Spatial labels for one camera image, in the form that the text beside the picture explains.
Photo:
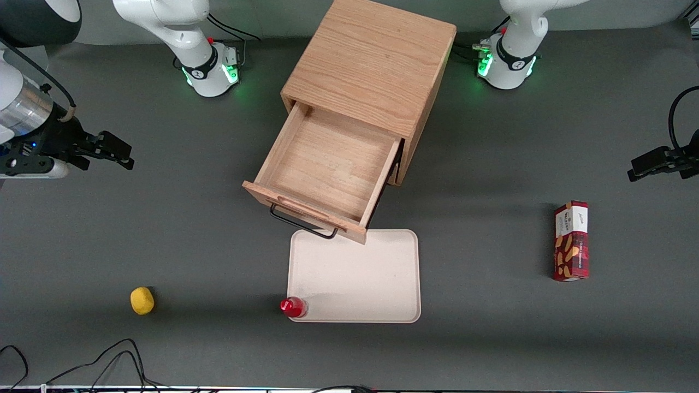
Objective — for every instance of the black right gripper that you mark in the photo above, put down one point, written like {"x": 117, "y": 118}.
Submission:
{"x": 61, "y": 137}

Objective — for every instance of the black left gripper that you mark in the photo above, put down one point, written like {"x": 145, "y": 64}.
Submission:
{"x": 689, "y": 162}

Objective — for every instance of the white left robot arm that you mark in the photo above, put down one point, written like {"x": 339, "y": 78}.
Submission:
{"x": 513, "y": 60}

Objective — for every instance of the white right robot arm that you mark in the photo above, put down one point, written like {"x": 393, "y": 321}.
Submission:
{"x": 191, "y": 33}

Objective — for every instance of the red plaid cookie box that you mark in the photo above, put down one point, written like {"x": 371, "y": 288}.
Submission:
{"x": 571, "y": 245}

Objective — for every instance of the yellow lemon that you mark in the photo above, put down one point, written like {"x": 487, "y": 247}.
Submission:
{"x": 142, "y": 301}

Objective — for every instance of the red capped bottle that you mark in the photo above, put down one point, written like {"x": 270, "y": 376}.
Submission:
{"x": 293, "y": 307}

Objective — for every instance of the wooden board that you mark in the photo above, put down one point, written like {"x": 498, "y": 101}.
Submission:
{"x": 371, "y": 65}

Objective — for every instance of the beige plastic tray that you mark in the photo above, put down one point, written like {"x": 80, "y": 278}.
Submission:
{"x": 360, "y": 278}

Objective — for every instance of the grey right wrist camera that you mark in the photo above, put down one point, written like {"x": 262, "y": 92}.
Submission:
{"x": 46, "y": 169}

